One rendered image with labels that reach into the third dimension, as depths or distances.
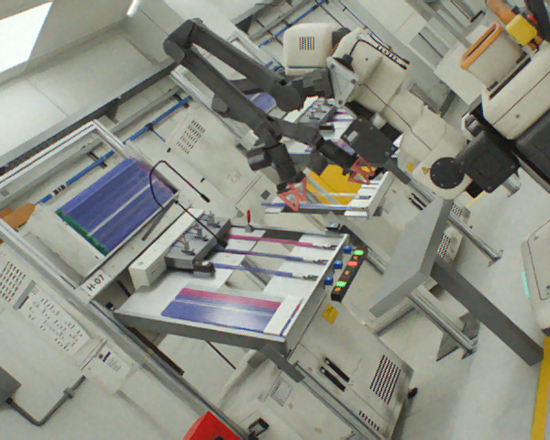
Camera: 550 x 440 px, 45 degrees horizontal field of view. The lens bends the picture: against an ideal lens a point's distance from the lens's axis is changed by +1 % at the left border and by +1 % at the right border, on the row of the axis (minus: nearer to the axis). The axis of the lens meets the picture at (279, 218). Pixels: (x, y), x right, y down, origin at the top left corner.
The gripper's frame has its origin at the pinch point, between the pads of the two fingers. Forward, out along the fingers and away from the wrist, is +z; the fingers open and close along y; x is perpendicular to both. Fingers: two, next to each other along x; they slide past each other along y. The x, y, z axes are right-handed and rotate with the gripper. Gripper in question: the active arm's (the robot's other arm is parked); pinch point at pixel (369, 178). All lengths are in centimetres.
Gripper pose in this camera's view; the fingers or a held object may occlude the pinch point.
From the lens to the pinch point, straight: 231.3
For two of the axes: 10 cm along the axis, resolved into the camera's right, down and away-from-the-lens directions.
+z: 7.9, 6.0, -1.6
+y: 0.0, -2.6, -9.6
